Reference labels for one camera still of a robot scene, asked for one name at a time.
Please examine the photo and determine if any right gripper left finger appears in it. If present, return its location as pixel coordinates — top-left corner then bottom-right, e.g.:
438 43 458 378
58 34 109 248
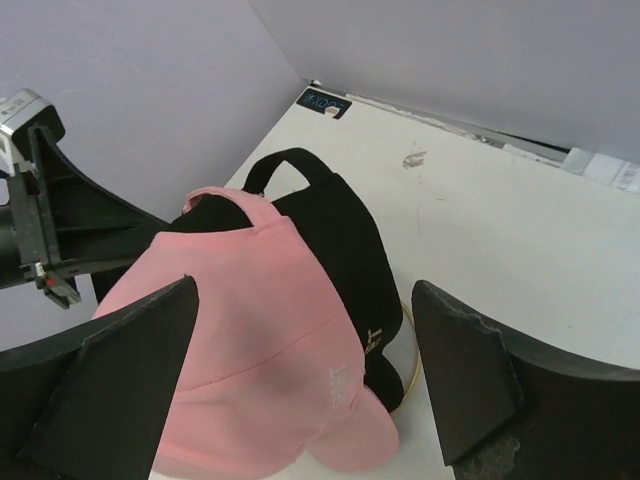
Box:
1 277 199 479

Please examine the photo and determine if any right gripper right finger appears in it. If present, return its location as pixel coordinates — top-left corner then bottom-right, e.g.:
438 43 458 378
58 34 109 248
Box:
411 280 639 480

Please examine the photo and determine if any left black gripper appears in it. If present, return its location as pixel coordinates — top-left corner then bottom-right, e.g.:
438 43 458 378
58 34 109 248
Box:
1 126 168 309

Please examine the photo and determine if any pink baseball cap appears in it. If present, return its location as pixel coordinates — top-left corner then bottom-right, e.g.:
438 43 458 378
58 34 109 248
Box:
96 187 399 479

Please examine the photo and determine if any black baseball cap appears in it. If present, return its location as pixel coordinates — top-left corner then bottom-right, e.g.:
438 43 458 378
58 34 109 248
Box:
167 147 405 415

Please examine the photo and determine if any left black corner label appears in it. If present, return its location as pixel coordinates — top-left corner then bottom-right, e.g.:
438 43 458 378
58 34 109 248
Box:
295 87 352 120

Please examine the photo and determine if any gold wire hat stand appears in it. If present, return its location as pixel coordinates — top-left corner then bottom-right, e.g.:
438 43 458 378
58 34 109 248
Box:
399 299 422 406

